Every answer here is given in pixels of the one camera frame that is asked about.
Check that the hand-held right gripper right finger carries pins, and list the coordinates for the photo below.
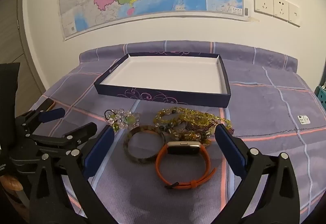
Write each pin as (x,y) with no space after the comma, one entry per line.
(229,152)

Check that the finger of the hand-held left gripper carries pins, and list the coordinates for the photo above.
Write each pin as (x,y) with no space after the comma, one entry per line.
(76,134)
(52,114)

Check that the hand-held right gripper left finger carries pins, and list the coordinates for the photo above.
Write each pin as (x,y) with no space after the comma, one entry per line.
(99,152)

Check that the tortoiseshell bangle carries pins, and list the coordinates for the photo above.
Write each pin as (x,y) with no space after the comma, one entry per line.
(142,160)

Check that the orange smartwatch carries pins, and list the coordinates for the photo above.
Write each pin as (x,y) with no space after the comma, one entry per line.
(183,148)

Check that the dark blue cardboard box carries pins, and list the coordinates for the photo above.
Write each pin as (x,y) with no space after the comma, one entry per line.
(165,73)

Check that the person's left forearm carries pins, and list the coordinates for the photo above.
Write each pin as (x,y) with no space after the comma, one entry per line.
(11,185)

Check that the purple plaid blanket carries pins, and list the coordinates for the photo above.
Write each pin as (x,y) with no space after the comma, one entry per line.
(267,111)

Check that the grey brown door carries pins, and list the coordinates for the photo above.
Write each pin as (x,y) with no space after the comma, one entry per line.
(10,35)

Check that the teal plastic basket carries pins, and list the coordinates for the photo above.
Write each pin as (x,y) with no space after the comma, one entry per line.
(322,97)

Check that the white wall switch plate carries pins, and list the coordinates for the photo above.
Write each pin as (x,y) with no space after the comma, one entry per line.
(294,15)

